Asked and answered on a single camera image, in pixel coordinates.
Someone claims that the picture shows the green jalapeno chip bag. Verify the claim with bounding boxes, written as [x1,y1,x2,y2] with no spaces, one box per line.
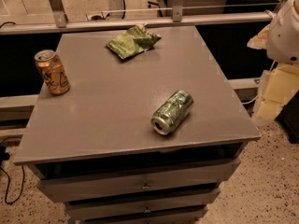
[106,24,161,60]

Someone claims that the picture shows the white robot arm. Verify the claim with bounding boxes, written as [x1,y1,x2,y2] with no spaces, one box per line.
[247,0,299,120]

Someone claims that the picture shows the green soda can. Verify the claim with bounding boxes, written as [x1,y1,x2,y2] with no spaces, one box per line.
[150,90,194,135]

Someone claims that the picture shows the orange soda can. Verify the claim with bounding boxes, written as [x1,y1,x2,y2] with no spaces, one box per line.
[35,49,70,95]

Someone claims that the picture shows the grey drawer cabinet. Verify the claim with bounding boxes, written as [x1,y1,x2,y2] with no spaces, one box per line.
[12,25,262,224]

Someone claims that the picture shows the middle grey drawer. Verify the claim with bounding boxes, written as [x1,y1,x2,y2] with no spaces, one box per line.
[66,187,220,220]

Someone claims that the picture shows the grey drawer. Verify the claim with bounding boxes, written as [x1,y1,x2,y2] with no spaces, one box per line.
[37,158,240,203]
[66,187,220,220]
[81,204,209,224]

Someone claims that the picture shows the top grey drawer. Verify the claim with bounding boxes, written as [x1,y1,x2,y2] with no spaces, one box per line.
[37,158,240,203]

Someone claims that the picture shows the bottom grey drawer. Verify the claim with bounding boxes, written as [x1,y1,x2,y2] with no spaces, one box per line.
[81,204,209,224]

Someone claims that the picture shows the white cable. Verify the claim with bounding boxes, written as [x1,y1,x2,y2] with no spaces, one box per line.
[241,94,260,106]

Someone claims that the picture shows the metal frame rail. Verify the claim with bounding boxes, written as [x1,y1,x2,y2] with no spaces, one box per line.
[0,10,274,35]

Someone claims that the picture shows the black floor cable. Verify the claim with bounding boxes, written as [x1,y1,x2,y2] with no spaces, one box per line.
[0,136,26,205]

